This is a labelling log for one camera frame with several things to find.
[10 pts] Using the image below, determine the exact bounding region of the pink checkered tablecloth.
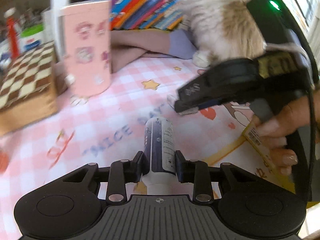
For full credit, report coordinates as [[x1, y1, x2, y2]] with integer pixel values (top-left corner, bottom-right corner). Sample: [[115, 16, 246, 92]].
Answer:
[[0, 55, 276, 238]]

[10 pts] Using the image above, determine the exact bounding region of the fluffy cream and white cat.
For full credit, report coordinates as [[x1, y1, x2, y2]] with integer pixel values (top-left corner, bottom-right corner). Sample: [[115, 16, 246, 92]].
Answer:
[[181, 0, 264, 68]]

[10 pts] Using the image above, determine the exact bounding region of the wooden chessboard box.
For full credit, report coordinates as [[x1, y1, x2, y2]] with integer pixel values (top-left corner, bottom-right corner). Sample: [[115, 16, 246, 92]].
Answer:
[[0, 41, 58, 135]]

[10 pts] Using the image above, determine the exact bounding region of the pink cartoon cylinder container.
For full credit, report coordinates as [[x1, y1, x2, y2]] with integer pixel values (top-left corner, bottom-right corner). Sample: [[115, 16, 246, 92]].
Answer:
[[59, 0, 112, 98]]

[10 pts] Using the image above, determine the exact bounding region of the white and navy tube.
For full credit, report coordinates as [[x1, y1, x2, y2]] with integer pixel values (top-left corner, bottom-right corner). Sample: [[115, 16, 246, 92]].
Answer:
[[142, 116, 177, 195]]

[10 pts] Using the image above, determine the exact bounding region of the person's right hand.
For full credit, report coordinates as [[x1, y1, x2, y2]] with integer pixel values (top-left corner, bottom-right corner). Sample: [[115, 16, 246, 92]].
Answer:
[[252, 96, 310, 176]]

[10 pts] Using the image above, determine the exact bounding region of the mauve folded cloth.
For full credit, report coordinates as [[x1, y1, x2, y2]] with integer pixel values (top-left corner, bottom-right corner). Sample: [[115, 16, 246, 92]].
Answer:
[[110, 29, 197, 73]]

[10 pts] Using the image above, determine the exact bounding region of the row of leaning books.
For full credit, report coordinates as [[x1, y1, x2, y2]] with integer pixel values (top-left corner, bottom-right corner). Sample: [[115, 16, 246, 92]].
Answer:
[[87, 0, 187, 30]]

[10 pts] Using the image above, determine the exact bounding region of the yellow cardboard box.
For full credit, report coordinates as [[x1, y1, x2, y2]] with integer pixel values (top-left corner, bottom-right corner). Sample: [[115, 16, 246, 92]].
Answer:
[[241, 122, 297, 196]]

